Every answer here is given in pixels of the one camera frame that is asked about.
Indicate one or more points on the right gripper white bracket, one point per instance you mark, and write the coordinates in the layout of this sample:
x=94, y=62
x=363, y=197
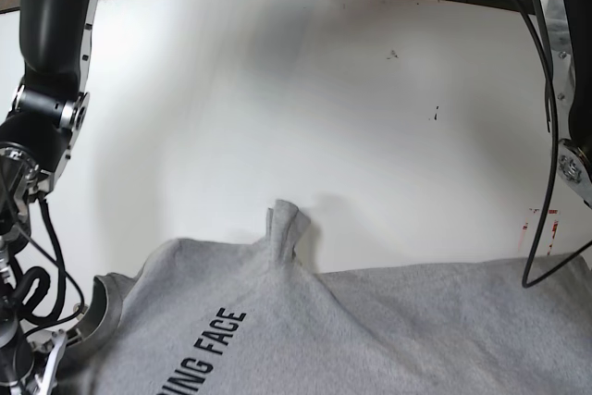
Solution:
x=54, y=353

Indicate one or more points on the grey T-shirt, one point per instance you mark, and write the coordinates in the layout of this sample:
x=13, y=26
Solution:
x=211, y=318

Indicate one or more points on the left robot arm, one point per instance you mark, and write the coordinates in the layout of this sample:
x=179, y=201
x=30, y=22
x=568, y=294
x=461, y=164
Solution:
x=561, y=33

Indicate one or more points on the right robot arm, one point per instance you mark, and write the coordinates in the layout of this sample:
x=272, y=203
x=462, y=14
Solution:
x=37, y=138

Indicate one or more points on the left table grommet hole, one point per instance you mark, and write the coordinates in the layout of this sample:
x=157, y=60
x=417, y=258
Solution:
x=80, y=310

